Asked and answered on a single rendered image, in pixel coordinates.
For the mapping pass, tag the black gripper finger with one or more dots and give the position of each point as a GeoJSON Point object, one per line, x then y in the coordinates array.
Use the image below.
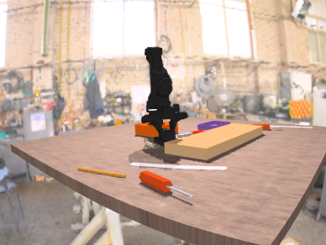
{"type": "Point", "coordinates": [173, 124]}
{"type": "Point", "coordinates": [158, 127]}

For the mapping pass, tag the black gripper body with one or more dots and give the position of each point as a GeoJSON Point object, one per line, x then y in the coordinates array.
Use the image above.
{"type": "Point", "coordinates": [151, 117]}

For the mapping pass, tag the tan flat panel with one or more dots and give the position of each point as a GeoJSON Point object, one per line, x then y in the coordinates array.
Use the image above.
{"type": "Point", "coordinates": [210, 143]}

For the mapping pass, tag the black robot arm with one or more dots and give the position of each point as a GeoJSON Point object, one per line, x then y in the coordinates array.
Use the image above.
{"type": "Point", "coordinates": [160, 83]}

